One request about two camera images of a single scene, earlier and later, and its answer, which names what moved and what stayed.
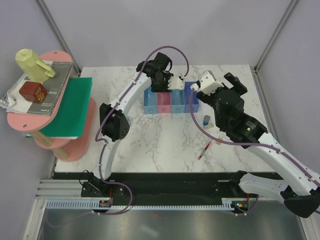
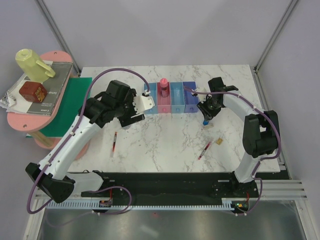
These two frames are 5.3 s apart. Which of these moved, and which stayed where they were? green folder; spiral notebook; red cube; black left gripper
Moved: black left gripper
Stayed: red cube; spiral notebook; green folder
